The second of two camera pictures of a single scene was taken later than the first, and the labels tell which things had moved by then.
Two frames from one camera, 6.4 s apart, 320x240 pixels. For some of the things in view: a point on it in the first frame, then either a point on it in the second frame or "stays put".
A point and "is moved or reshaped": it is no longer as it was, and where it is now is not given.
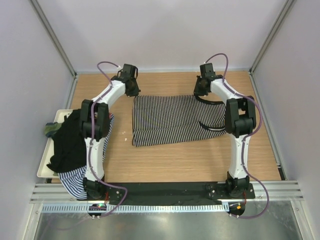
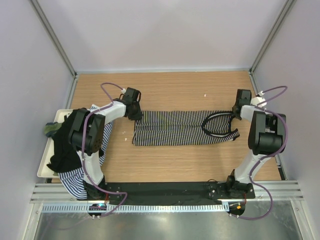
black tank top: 69,151 stays put
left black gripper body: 135,89 to 136,113
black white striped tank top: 161,119 is moved or reshaped
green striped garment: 50,128 stays put
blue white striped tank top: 73,181 stays put
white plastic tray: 44,170 stays put
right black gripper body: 198,89 to 239,118
